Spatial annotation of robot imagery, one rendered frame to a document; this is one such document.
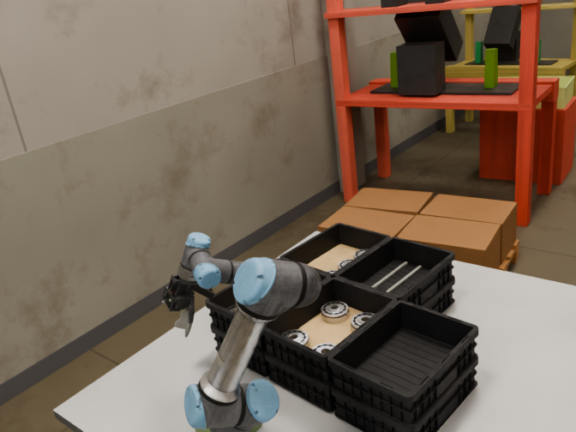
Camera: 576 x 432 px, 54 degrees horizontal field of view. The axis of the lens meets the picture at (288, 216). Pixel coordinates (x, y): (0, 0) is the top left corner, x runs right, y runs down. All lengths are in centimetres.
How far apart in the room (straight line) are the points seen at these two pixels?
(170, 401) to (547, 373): 127
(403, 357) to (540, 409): 43
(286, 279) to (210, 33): 300
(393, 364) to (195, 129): 261
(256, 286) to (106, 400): 102
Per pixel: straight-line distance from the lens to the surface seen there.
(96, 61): 361
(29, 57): 341
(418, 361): 191
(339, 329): 206
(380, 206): 405
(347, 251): 257
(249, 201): 455
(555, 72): 662
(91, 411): 220
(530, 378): 209
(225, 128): 427
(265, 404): 167
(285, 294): 138
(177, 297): 189
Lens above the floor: 201
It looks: 23 degrees down
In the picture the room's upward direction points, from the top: 8 degrees counter-clockwise
